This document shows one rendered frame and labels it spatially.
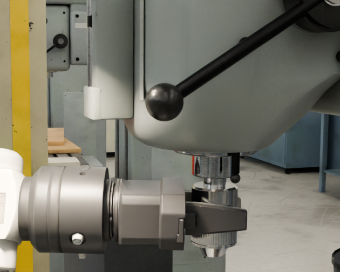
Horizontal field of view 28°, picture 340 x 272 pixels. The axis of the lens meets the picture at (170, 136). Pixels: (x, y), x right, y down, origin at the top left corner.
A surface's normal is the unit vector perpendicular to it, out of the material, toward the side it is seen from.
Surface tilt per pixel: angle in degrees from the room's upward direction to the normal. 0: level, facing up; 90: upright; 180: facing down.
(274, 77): 109
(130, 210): 90
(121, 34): 90
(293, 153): 90
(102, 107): 90
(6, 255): 79
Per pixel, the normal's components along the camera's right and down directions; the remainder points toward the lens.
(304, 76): 0.30, 0.43
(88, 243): 0.00, 0.65
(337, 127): -0.95, 0.04
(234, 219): 0.00, 0.12
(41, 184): 0.01, -0.61
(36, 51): 0.32, 0.11
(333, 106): -0.85, 0.48
